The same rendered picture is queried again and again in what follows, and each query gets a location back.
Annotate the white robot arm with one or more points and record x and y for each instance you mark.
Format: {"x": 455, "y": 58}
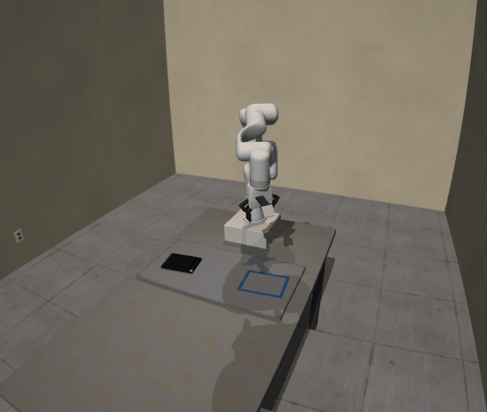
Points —
{"x": 251, "y": 147}

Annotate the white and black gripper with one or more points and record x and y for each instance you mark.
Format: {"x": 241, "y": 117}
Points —
{"x": 251, "y": 195}

